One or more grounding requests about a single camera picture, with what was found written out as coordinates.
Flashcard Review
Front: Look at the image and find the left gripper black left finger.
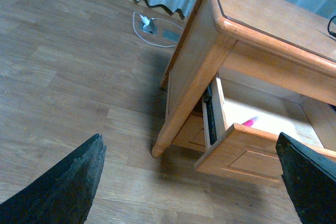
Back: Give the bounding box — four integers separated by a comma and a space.
1, 134, 107, 223

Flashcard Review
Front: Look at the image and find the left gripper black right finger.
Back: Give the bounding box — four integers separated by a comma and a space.
276, 132, 335, 223

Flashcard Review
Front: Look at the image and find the pink marker with white cap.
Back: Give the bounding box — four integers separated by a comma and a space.
242, 116, 259, 127

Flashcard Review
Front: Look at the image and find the wooden drawer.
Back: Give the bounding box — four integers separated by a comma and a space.
195, 76, 335, 187
172, 112, 206, 152

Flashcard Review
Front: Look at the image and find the wooden nightstand cabinet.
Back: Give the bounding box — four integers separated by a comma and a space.
151, 0, 335, 158

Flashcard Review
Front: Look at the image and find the metal floor socket box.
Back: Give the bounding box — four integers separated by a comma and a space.
139, 19, 158, 35

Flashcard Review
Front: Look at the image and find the white plug in floor socket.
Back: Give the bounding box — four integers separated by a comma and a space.
140, 15, 150, 26

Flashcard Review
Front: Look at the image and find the black cable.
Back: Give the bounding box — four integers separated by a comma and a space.
327, 15, 336, 38

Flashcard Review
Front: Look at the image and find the white floor cable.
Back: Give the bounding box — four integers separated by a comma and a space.
132, 11, 184, 48

